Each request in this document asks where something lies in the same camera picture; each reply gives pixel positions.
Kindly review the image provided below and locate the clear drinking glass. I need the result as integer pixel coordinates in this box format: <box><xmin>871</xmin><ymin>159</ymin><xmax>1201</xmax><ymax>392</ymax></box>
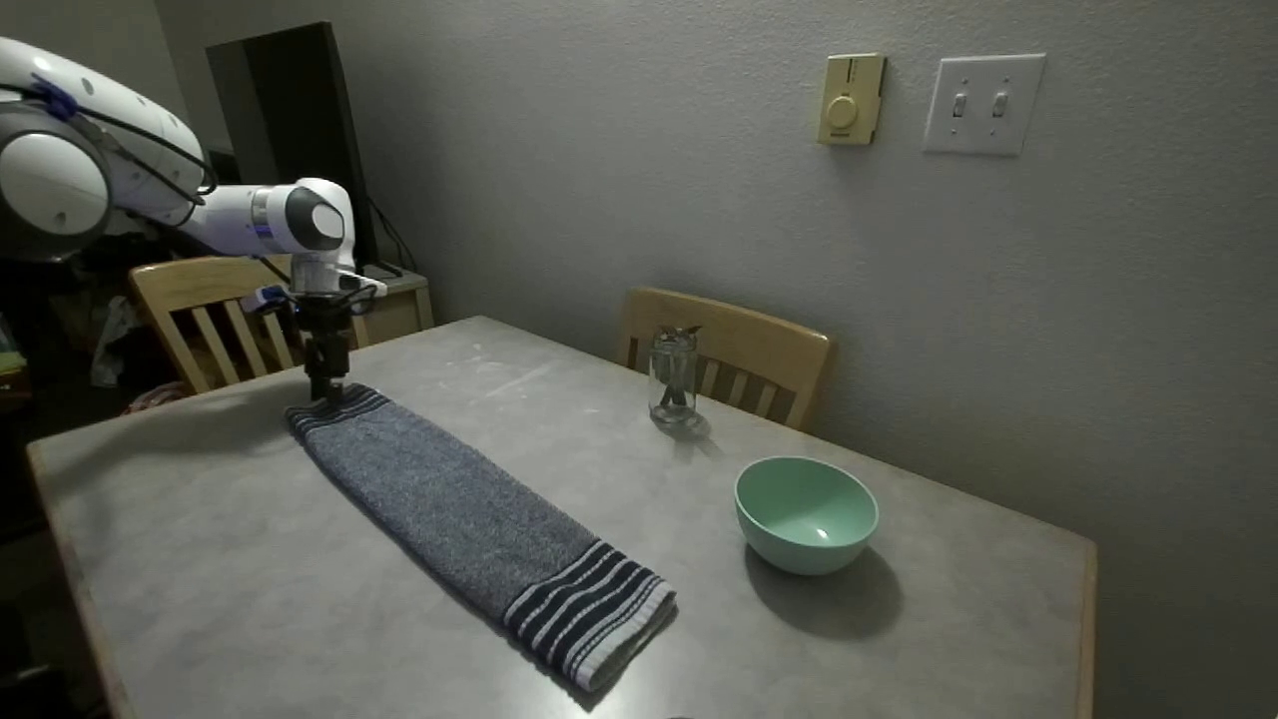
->
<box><xmin>645</xmin><ymin>324</ymin><xmax>713</xmax><ymax>440</ymax></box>

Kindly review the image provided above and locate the white double light switch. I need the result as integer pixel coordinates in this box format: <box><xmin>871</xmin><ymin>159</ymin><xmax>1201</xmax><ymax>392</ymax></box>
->
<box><xmin>918</xmin><ymin>48</ymin><xmax>1050</xmax><ymax>166</ymax></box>

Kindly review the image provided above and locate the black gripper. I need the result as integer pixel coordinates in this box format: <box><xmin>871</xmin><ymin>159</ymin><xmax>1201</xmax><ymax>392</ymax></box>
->
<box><xmin>287</xmin><ymin>292</ymin><xmax>359</xmax><ymax>408</ymax></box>

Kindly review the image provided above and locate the dark flat screen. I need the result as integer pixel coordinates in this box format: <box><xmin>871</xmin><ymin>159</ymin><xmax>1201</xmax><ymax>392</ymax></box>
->
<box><xmin>203</xmin><ymin>15</ymin><xmax>392</xmax><ymax>271</ymax></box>

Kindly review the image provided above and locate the mint green bowl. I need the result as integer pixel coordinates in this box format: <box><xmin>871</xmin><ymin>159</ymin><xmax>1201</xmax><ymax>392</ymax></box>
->
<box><xmin>733</xmin><ymin>457</ymin><xmax>887</xmax><ymax>580</ymax></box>

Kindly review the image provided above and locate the light wooden cabinet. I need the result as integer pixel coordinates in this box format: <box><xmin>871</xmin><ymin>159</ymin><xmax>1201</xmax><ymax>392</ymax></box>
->
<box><xmin>348</xmin><ymin>269</ymin><xmax>441</xmax><ymax>351</ymax></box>

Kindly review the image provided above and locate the beige wall thermostat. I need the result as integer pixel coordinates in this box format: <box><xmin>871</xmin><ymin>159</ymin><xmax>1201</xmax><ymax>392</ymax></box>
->
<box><xmin>814</xmin><ymin>48</ymin><xmax>890</xmax><ymax>151</ymax></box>

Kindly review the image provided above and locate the wooden chair with slatted back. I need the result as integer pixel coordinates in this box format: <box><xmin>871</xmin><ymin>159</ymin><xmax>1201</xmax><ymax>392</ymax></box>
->
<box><xmin>616</xmin><ymin>285</ymin><xmax>841</xmax><ymax>435</ymax></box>
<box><xmin>128</xmin><ymin>251</ymin><xmax>310</xmax><ymax>400</ymax></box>

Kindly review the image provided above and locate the grey towel with striped ends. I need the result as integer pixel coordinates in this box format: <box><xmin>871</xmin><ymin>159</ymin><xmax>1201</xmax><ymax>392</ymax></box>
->
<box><xmin>286</xmin><ymin>380</ymin><xmax>684</xmax><ymax>706</ymax></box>

